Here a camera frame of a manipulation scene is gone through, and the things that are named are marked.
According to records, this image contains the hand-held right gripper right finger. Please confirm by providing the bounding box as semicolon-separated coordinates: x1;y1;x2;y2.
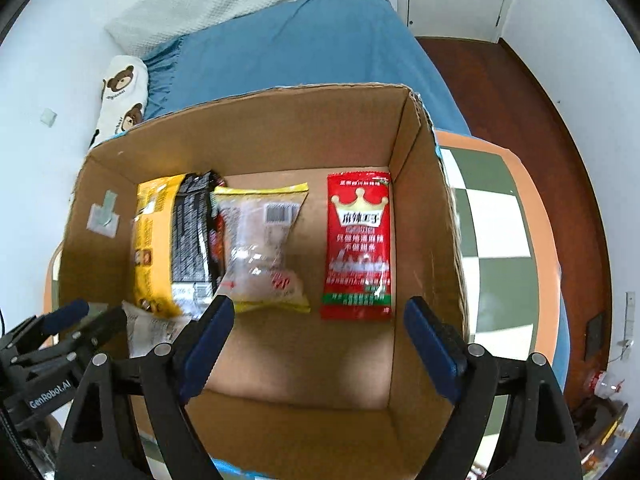
404;296;583;480

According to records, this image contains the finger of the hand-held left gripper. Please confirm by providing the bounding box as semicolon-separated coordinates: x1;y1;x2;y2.
10;306;128;391
0;299;91;356

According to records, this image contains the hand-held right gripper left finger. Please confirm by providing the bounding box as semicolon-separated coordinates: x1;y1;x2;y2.
57;296;236;480

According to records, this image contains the white barcode snack packet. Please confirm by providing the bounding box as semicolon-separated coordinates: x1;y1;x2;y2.
121;301;193;358

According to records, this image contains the cardboard box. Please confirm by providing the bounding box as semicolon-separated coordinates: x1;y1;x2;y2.
50;82;471;480

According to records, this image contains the yellow and black snack packet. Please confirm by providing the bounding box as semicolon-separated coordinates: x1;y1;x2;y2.
131;171;226;318

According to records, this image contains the red crown-print snack packet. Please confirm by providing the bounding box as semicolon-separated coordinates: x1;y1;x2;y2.
320;171;395;321

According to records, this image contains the clear yellow-edged bun packet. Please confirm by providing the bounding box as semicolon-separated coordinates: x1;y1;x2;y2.
212;182;312;315

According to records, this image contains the green white checkered table cover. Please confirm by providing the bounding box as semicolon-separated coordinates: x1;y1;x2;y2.
42;130;561;480

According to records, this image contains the clear plastic bottle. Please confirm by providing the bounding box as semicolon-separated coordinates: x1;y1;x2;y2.
590;370;626;401

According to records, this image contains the dark floor clutter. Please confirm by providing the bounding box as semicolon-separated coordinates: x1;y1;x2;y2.
572;400;631;461

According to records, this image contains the white power strip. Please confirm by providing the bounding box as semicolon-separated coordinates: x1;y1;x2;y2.
622;291;637;348

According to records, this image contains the white bear-print pillow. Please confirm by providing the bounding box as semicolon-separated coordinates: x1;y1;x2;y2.
89;54;151;150

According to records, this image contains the blue bed sheet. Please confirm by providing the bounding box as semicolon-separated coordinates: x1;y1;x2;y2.
142;0;571;396

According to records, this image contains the black wall plate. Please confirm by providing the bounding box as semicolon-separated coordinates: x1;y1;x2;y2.
585;312;607;361

